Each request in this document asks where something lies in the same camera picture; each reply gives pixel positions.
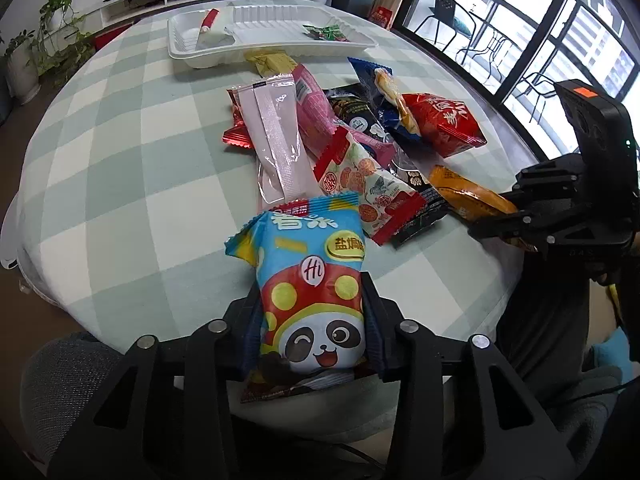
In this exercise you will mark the black cookie packet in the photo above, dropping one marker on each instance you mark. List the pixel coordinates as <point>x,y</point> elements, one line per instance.
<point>352,110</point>

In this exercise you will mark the grey fabric chair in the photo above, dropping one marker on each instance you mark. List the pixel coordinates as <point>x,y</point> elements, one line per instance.
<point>55,390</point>
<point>585,400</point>

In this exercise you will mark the green checked tablecloth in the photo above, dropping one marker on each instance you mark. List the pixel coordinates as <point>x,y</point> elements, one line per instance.
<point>125,160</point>

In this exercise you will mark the blue cake packet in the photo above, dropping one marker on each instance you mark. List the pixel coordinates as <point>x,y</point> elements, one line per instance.
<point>380,85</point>

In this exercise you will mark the orange snack packet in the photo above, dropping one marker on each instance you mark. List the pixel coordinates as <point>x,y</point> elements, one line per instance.
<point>465,195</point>

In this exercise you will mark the red floral cracker packet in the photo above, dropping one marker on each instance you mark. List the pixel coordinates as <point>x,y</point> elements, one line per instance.
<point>365,180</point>

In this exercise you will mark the white chair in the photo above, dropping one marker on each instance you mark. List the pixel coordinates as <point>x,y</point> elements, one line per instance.
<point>10,240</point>

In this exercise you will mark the red white candy packet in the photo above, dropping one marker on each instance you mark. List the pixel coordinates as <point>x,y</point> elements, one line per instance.
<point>210,20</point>

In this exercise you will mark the blue panda snack packet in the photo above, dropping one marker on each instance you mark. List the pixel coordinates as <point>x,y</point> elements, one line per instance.
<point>305,285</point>

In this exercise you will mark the red storage box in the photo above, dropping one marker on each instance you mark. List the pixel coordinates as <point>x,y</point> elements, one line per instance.
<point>112,37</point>

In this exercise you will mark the clear pink long packet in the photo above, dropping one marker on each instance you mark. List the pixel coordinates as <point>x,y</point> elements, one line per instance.
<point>275,130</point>

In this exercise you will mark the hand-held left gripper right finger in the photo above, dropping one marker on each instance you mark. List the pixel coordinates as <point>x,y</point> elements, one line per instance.
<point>377,345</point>

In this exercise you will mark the red chocolate ball bag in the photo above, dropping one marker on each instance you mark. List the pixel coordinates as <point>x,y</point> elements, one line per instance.
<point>445,120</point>

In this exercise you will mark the person's dark trouser leg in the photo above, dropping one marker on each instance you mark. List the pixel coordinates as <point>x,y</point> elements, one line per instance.
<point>545,320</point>

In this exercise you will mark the white plastic tray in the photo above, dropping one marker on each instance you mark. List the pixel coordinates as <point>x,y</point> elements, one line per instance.
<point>280,20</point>

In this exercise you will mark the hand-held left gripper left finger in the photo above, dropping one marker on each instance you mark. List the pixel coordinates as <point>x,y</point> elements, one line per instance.
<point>241,332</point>

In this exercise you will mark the red foil snack packet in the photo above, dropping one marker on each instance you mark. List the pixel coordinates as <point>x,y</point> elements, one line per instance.
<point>235,130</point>

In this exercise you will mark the black balcony chair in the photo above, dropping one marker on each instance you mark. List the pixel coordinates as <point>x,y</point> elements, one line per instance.
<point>445,15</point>
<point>542,95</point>

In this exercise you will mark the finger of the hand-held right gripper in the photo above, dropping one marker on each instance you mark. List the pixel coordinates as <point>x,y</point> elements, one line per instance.
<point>495,227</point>
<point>542,246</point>

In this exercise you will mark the black yellow snack packet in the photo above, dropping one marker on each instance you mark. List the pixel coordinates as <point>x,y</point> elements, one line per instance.
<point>420,195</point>

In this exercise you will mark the plant in white ribbed pot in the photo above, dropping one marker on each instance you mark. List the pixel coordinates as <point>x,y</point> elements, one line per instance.
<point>22,67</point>

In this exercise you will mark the black balcony table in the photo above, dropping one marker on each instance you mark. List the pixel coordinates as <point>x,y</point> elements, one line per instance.
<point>492,35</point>

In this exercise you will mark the red snack bag on floor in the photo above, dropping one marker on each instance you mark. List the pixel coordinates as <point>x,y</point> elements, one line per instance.
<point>382,16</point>

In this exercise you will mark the pink cartoon snack packet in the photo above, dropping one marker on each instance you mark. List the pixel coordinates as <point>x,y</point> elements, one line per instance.
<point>312,105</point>

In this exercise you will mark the trailing potted plant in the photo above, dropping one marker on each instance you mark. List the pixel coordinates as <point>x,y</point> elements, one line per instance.
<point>65,35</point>

